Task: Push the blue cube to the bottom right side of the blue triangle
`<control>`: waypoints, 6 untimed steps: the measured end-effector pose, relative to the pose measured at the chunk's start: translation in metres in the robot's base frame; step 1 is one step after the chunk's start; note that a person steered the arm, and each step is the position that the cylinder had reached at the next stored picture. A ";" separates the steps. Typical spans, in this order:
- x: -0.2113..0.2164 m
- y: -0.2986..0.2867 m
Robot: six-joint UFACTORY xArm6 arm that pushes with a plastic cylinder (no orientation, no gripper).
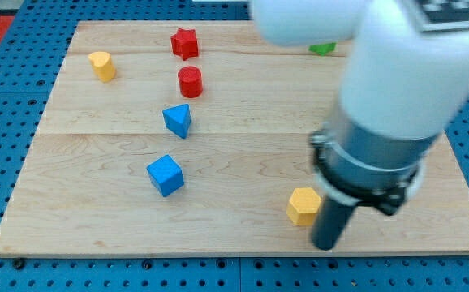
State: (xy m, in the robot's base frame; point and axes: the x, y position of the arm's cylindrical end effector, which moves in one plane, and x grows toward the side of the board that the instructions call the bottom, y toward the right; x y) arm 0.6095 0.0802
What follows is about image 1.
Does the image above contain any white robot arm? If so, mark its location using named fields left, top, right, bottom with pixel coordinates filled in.
left=250, top=0, right=469, bottom=250

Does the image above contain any blue triangle block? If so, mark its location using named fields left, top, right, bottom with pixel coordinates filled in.
left=162, top=104, right=191, bottom=139

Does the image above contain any green star block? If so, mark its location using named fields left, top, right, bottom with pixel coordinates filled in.
left=308, top=42, right=337, bottom=56

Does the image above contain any blue cube block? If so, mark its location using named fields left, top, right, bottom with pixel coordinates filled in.
left=146, top=155, right=184, bottom=197

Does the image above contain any yellow heart block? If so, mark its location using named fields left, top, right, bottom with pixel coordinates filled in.
left=88, top=51, right=116, bottom=83

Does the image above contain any red cylinder block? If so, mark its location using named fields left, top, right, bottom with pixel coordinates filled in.
left=177, top=66, right=203, bottom=98

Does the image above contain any yellow hexagon block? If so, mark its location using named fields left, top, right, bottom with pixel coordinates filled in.
left=286, top=187, right=322, bottom=226

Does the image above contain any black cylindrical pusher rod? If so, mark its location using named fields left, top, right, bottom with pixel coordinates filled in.
left=311, top=197, right=356, bottom=251

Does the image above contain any wooden board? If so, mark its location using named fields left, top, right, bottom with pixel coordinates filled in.
left=0, top=20, right=469, bottom=259

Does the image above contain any grey metal wrist flange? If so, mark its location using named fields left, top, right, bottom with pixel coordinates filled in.
left=310, top=104, right=437, bottom=216

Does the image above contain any red star block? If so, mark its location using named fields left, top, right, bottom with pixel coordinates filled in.
left=170, top=28, right=200, bottom=61

